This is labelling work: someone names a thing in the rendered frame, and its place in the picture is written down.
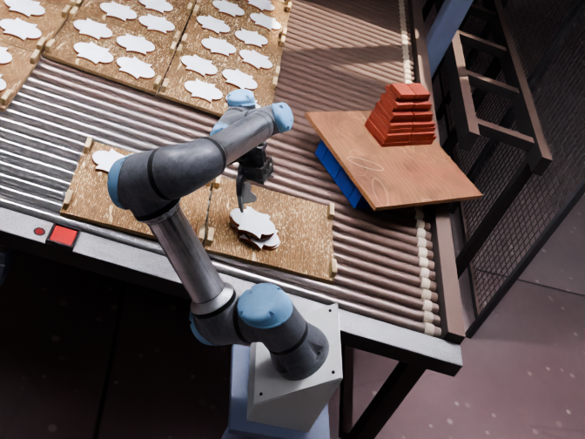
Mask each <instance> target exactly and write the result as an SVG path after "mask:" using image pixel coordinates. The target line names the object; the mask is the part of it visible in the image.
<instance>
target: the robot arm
mask: <svg viewBox="0 0 585 439"><path fill-rule="evenodd" d="M227 104H228V109H227V110H226V111H225V113H224V115H223V116H222V117H221V118H220V120H219V121H218V122H217V123H216V124H215V125H214V127H213V128H212V130H211V133H210V137H200V138H196V139H195V140H193V141H190V142H186V143H182V144H176V145H168V146H164V147H160V148H157V149H153V150H150V151H146V152H140V153H136V154H135V153H132V154H129V155H127V156H126V157H123V158H120V159H118V160H116V161H115V162H114V163H113V164H112V166H111V168H110V170H109V173H108V180H107V187H108V193H109V195H110V197H111V200H112V202H113V203H114V204H115V205H116V206H117V207H119V208H122V209H125V210H129V209H130V210H131V212H132V214H133V215H134V217H135V218H136V220H137V221H138V222H143V223H146V224H147V226H148V227H149V228H150V230H151V232H152V234H153V235H154V237H155V239H156V240H157V242H158V244H159V245H160V247H161V248H162V250H163V252H164V253H165V256H166V257H167V259H168V260H169V261H170V263H171V265H172V267H173V269H174V270H175V272H176V274H177V276H178V277H179V279H180V280H181V282H182V284H183V285H184V287H185V289H186V291H187V293H188V294H189V295H190V297H191V298H192V302H191V305H190V308H191V311H190V315H189V321H191V322H192V323H191V324H190V326H191V330H192V332H193V334H194V335H195V337H196V338H197V339H198V340H199V341H200V342H202V343H204V344H205V345H210V346H212V345H214V346H224V345H229V344H240V343H251V342H262V343H263V344H264V345H265V347H266V348H267V349H268V350H269V353H270V356H271V360H272V365H273V367H274V369H275V370H276V371H277V372H278V374H279V375H280V376H281V377H282V378H284V379H286V380H288V381H299V380H303V379H305V378H307V377H309V376H311V375H313V374H314V373H315V372H317V371H318V370H319V369H320V368H321V367H322V365H323V364H324V363H325V361H326V358H327V356H328V353H329V341H328V339H327V338H326V336H325V335H324V333H323V332H322V331H321V330H320V329H319V328H317V327H315V326H314V325H312V324H310V323H309V322H307V321H306V320H305V319H304V318H303V316H302V315H301V314H300V312H299V311H298V309H297V308H296V307H295V306H294V305H293V303H292V301H291V299H290V297H289V296H288V295H287V294H286V293H285V292H284V291H283V290H282V289H281V288H280V287H278V286H276V285H274V284H272V283H259V284H257V285H254V286H252V289H246V290H245V291H244V292H243V293H242V294H241V295H237V293H236V292H235V290H234V288H233V286H232V285H231V284H230V283H227V282H223V281H222V280H221V278H220V276H219V274H218V272H217V270H216V268H215V267H214V265H213V264H212V262H211V260H210V258H209V256H208V254H207V253H206V251H205V249H204V248H203V246H202V244H201V242H200V241H199V239H198V236H197V234H195V232H194V230H193V228H192V226H191V224H190V222H189V221H188V219H187V218H186V216H185V214H184V212H183V210H182V208H181V207H180V205H179V203H180V201H181V199H182V197H184V196H186V195H188V194H191V193H192V192H195V191H197V190H198V189H199V188H201V187H203V186H205V185H206V184H208V183H209V182H211V181H212V180H214V179H216V178H217V177H218V176H219V175H221V174H222V173H223V172H224V170H225V168H226V167H227V166H229V165H231V164H234V163H236V162H239V166H238V175H237V179H236V194H237V200H238V203H239V209H240V211H241V212H242V213H243V212H244V207H245V205H244V204H245V203H252V202H255V201H256V200H257V196H256V194H254V193H253V192H252V190H251V189H252V185H251V183H250V182H245V180H247V179H248V180H251V181H253V182H257V184H262V185H265V182H266V181H267V179H268V178H273V177H274V176H273V175H272V172H274V169H273V162H272V157H271V156H266V148H267V142H264V141H265V140H267V139H269V138H270V137H271V136H273V135H274V134H277V133H283V132H286V131H289V130H291V128H292V127H293V114H292V111H291V109H290V107H289V106H288V105H287V104H286V103H277V104H271V105H267V106H263V107H260V108H257V109H256V103H255V99H254V95H253V93H252V92H251V91H249V90H247V89H238V90H235V91H231V92H230V93H229V94H228V95H227Z"/></svg>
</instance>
